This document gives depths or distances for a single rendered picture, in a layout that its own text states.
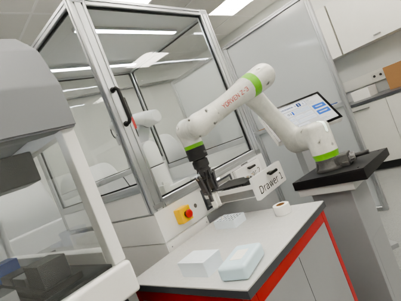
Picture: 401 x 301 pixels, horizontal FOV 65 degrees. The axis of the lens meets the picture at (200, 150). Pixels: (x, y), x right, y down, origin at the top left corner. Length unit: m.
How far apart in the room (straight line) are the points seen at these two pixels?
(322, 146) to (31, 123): 1.24
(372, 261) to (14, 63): 1.66
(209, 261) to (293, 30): 2.52
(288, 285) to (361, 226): 0.67
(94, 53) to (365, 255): 1.57
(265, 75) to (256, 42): 1.91
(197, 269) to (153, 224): 0.47
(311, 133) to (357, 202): 0.38
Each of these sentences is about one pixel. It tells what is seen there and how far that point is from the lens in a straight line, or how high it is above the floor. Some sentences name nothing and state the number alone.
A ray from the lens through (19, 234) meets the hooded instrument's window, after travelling 0.96.
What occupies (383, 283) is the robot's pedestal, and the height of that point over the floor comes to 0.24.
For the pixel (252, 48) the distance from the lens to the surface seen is 3.44.
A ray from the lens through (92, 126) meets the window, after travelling 1.66.
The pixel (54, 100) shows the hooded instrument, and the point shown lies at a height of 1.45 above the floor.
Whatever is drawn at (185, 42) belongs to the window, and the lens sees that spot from 2.03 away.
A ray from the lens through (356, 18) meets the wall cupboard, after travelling 4.71.
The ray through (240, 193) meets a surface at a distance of 1.54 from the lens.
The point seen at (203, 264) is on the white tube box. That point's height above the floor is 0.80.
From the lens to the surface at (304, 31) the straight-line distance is 3.16.
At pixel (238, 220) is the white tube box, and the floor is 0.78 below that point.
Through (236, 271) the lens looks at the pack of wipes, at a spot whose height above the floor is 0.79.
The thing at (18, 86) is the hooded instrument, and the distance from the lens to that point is 1.05.
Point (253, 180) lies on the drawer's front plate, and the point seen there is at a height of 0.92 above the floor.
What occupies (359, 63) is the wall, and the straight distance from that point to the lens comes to 5.08.
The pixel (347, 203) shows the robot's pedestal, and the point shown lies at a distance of 1.64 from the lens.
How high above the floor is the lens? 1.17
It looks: 1 degrees down
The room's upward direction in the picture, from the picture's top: 22 degrees counter-clockwise
